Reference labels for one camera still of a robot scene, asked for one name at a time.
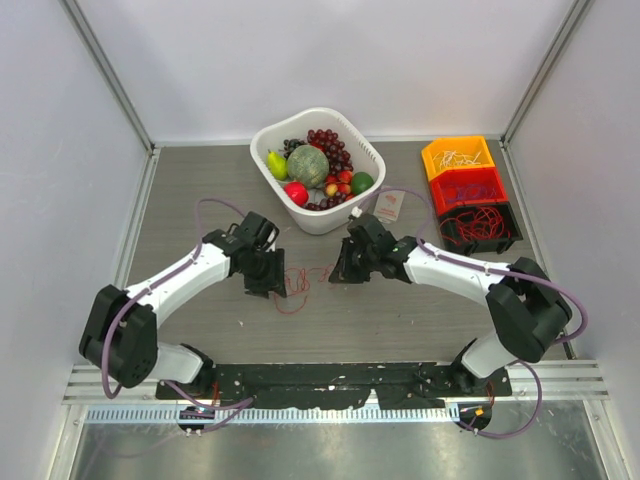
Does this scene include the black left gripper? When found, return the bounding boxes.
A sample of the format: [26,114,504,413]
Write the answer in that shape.
[241,246,286,298]

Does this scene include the cable bundle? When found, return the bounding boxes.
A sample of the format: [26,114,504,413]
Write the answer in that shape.
[273,264,334,316]

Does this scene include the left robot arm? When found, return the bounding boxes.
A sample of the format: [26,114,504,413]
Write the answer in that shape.
[79,212,286,399]

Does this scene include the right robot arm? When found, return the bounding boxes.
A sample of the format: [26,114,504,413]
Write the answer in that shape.
[329,214,572,395]

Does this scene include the white red card box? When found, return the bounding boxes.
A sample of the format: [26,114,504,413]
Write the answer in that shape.
[373,188,405,223]

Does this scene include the dark red grapes front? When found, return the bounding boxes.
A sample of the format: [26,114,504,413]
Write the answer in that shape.
[304,195,353,211]

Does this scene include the green lime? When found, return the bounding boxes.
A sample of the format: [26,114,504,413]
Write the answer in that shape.
[350,172,375,196]

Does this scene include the red yellow cherries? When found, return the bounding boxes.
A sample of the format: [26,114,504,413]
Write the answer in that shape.
[324,171,353,197]

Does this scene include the red apple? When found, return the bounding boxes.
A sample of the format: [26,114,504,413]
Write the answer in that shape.
[283,181,309,207]

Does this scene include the green pear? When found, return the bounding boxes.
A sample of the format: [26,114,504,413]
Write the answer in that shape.
[267,151,288,181]

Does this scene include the red grape bunch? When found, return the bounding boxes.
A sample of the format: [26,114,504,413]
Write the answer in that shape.
[306,129,353,174]

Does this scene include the white plastic basket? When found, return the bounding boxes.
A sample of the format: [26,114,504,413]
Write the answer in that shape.
[250,107,386,235]

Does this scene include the green melon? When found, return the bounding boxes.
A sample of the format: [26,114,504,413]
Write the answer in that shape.
[287,145,329,189]

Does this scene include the red storage bin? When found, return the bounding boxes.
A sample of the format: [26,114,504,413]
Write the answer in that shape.
[429,167,508,216]

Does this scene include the dark purple grape bunch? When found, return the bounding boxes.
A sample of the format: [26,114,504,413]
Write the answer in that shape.
[283,139,307,154]

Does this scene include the yellow storage bin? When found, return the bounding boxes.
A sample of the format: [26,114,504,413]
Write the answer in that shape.
[421,136,495,181]

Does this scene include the black storage bin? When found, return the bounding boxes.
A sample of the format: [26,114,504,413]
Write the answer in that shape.
[438,202,523,256]

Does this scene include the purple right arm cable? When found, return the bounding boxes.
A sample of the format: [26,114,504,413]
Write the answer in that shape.
[357,186,590,441]

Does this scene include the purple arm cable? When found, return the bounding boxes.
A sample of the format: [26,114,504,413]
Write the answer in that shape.
[101,198,256,431]
[357,186,590,441]

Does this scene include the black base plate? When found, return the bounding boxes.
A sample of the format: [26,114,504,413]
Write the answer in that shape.
[176,362,512,410]

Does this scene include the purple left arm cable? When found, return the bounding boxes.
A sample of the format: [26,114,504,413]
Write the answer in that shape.
[101,198,256,431]

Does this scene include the aluminium rail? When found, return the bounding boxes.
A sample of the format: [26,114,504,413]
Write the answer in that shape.
[63,360,609,431]

